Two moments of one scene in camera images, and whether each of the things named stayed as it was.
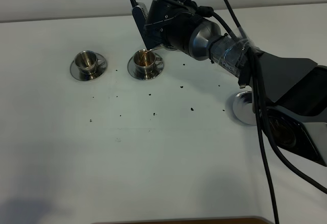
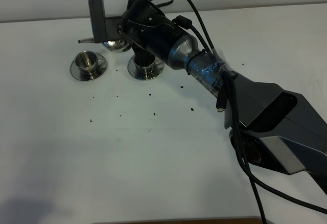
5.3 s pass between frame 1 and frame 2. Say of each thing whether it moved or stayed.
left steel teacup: stayed
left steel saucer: stayed
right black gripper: moved
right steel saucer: stayed
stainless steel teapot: moved
